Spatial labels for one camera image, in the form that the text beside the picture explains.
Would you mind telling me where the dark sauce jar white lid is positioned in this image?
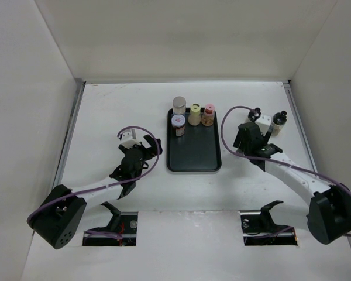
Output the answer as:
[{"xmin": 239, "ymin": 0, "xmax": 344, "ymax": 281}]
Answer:
[{"xmin": 171, "ymin": 114, "xmax": 186, "ymax": 136}]

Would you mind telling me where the tall jar silver lid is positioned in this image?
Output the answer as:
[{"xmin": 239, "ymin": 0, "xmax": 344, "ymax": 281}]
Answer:
[{"xmin": 173, "ymin": 96, "xmax": 186, "ymax": 115}]

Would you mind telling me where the pink cap spice bottle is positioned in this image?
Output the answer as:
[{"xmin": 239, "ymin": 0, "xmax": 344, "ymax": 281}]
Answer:
[{"xmin": 201, "ymin": 104, "xmax": 215, "ymax": 126}]

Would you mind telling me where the yellow cap spice bottle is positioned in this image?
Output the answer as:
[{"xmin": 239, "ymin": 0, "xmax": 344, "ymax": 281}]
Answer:
[{"xmin": 188, "ymin": 104, "xmax": 201, "ymax": 126}]

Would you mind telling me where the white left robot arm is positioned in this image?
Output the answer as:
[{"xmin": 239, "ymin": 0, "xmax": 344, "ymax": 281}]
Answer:
[{"xmin": 27, "ymin": 129, "xmax": 163, "ymax": 249}]

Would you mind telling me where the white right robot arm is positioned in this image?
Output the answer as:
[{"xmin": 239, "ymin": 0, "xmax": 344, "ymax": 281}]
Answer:
[{"xmin": 233, "ymin": 122, "xmax": 351, "ymax": 245}]

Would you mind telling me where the black pump bottle left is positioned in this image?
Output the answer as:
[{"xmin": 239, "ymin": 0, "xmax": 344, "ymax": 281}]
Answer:
[{"xmin": 245, "ymin": 107, "xmax": 261, "ymax": 123}]

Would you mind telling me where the black pump bottle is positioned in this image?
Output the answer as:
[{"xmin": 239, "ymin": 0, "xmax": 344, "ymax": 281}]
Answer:
[
  {"xmin": 271, "ymin": 111, "xmax": 287, "ymax": 136},
  {"xmin": 245, "ymin": 107, "xmax": 261, "ymax": 123}
]

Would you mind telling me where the black pump bottle right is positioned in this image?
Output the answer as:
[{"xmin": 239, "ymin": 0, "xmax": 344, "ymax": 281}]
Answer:
[{"xmin": 271, "ymin": 111, "xmax": 287, "ymax": 136}]

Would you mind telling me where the black rectangular tray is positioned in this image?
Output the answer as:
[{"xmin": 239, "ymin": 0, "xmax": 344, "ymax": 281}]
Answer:
[{"xmin": 166, "ymin": 109, "xmax": 222, "ymax": 172}]

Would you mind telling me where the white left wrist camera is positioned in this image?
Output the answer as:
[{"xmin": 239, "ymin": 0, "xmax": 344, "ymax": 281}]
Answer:
[{"xmin": 118, "ymin": 129, "xmax": 140, "ymax": 149}]

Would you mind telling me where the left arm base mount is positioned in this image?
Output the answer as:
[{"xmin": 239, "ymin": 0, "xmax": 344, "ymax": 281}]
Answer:
[{"xmin": 82, "ymin": 202, "xmax": 139, "ymax": 247}]

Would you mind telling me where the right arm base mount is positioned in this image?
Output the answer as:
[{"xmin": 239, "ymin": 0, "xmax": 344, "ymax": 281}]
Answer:
[{"xmin": 240, "ymin": 200, "xmax": 298, "ymax": 246}]

